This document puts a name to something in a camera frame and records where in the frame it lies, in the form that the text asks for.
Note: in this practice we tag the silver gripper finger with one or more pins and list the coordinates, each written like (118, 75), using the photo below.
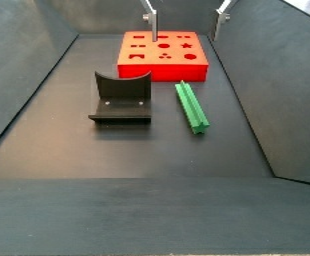
(222, 15)
(150, 17)

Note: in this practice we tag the green star-profile bar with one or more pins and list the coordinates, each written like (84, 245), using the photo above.
(191, 107)

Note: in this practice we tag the black curved fixture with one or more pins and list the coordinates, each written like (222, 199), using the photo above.
(125, 98)

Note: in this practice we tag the red shape-sorter block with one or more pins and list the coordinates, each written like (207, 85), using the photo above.
(173, 58)

